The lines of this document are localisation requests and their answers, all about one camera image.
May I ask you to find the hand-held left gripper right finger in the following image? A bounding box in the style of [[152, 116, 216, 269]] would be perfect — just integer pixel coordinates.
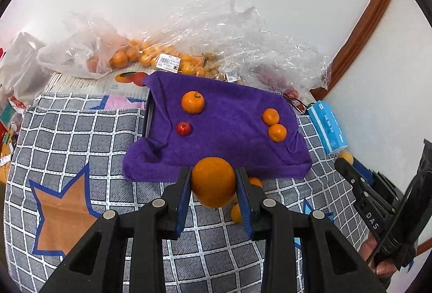
[[235, 166, 387, 293]]

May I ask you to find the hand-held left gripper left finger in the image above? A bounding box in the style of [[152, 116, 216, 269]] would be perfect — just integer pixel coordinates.
[[39, 166, 193, 293]]

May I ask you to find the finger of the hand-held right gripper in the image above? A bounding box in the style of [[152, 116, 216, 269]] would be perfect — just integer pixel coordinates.
[[334, 156, 398, 242], [353, 161, 406, 208]]

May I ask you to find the oval orange kumquat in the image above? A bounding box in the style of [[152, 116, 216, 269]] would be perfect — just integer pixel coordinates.
[[230, 202, 243, 224]]

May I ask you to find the large smooth orange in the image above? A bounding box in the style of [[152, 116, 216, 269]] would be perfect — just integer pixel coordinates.
[[191, 157, 237, 209]]

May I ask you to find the small red fruit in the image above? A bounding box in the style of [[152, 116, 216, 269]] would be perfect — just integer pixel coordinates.
[[176, 121, 193, 136]]

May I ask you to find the orange mandarin with stem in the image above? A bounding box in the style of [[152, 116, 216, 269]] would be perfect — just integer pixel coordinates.
[[181, 91, 205, 115]]

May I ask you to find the clear bag of yellowish fruits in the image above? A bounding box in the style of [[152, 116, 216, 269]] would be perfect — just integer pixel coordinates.
[[202, 53, 245, 84]]

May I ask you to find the person's right hand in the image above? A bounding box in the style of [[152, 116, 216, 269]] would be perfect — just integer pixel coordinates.
[[358, 235, 396, 286]]

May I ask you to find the blue tissue pack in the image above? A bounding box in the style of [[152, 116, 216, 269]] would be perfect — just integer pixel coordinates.
[[305, 100, 350, 155]]

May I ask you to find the purple towel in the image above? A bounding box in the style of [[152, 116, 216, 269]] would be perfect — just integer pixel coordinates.
[[122, 72, 313, 183]]

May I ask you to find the grey checked star blanket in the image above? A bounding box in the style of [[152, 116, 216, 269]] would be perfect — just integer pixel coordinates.
[[3, 92, 372, 293]]

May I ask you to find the printed cardboard fruit box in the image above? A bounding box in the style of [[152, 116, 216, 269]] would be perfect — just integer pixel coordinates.
[[44, 66, 152, 101]]

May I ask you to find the labelled clear bag of mandarins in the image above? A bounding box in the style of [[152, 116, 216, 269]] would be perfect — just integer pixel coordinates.
[[135, 0, 211, 77]]

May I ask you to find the pinkish plastic bag of mandarins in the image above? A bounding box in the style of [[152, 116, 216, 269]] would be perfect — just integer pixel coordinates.
[[37, 11, 142, 79]]

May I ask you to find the white plastic bag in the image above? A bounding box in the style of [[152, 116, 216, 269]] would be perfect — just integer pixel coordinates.
[[0, 31, 46, 111]]

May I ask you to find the black cable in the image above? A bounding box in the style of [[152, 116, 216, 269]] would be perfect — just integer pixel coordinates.
[[283, 90, 309, 113]]

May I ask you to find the brown wooden door frame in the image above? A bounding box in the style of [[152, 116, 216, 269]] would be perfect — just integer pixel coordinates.
[[317, 0, 399, 101]]

